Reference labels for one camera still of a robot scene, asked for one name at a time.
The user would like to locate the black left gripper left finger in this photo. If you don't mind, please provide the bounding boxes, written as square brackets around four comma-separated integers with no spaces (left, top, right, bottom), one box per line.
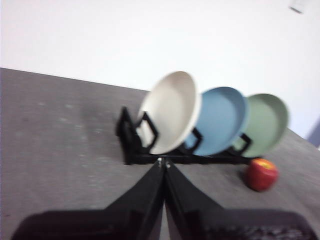
[11,157,165,240]

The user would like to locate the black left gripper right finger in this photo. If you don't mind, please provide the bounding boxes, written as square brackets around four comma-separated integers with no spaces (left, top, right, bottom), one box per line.
[163,161,318,240]

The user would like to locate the red apple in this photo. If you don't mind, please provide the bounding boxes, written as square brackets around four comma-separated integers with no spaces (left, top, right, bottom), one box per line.
[246,157,279,192]

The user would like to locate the pale yellow cream plate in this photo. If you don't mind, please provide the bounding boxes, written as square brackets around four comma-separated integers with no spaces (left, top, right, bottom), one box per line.
[136,71,202,155]

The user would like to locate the black plate rack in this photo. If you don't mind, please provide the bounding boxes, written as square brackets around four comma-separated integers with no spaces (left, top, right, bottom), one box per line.
[115,106,253,166]

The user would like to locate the blue plate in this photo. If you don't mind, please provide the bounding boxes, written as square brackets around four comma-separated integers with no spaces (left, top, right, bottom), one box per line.
[183,86,250,156]

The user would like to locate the green plate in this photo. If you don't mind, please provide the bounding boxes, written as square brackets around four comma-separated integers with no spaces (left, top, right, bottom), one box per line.
[231,93,290,158]

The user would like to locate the grey blue background panel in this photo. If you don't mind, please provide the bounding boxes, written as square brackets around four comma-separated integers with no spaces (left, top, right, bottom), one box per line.
[306,119,320,149]

